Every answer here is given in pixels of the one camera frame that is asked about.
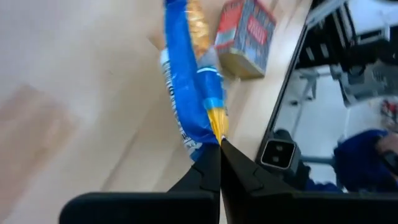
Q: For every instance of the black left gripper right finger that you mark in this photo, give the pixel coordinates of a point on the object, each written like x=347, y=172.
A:
x=280, y=208

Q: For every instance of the person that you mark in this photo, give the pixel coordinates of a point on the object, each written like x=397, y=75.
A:
x=357, y=161

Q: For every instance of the patterned rectangular spice tin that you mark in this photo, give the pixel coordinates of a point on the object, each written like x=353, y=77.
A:
x=248, y=37

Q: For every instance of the person's hand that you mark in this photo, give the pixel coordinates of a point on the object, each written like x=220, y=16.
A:
x=388, y=146

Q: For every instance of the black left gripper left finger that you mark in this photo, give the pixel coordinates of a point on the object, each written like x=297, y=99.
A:
x=155, y=208

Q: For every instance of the blue-edged noodle packet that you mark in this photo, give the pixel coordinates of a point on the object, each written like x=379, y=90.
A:
x=186, y=93

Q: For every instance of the black table-level camera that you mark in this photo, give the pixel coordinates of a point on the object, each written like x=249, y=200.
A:
x=276, y=154

